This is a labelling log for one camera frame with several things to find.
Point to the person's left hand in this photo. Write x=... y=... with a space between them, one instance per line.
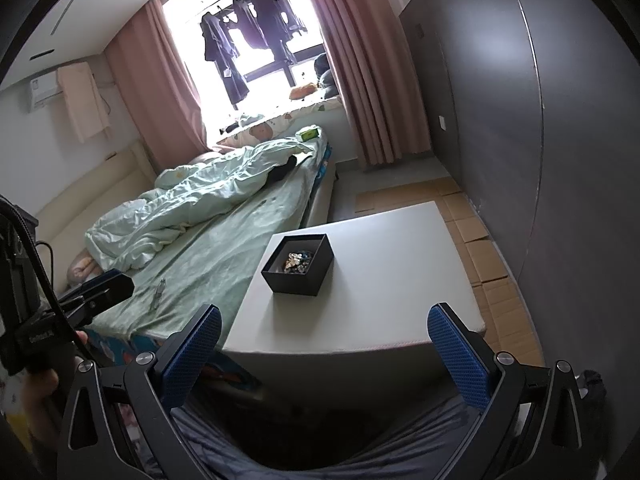
x=37 y=385

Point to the green box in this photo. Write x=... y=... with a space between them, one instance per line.
x=310 y=133

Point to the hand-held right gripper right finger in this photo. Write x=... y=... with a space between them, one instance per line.
x=460 y=355

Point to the white air conditioner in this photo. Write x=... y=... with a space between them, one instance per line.
x=45 y=92

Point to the white wall switch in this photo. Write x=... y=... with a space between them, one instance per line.
x=442 y=123

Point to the dark blue plush toy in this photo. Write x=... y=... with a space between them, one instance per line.
x=325 y=72

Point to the white low table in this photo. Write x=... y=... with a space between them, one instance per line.
x=490 y=270

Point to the gold jewelry piece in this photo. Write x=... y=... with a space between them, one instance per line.
x=291 y=262

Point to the orange plush toy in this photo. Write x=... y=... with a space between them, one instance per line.
x=304 y=91

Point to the pink curtain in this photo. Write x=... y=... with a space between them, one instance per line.
x=155 y=90
x=365 y=60

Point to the person's grey trousers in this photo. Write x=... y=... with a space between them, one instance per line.
x=325 y=440

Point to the black cloth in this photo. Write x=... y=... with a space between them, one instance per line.
x=282 y=170

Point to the black jewelry box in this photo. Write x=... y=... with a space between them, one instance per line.
x=320 y=272

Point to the dark cloth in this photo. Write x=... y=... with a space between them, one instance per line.
x=592 y=387

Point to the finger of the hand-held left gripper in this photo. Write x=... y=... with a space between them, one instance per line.
x=107 y=285

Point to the beige towel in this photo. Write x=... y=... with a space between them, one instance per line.
x=82 y=102

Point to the printed window seat cushion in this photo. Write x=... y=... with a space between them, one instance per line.
x=270 y=127

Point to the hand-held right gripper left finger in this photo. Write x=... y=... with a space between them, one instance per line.
x=192 y=355

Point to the light green duvet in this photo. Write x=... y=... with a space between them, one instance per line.
x=200 y=190

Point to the small metal clip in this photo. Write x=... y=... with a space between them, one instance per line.
x=158 y=294

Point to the bed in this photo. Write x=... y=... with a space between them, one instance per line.
x=215 y=240

